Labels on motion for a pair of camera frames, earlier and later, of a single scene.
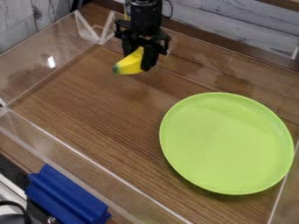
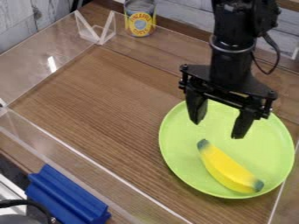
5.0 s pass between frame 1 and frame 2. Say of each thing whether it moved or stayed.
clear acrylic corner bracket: stayed
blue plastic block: stayed
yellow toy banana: moved
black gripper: moved
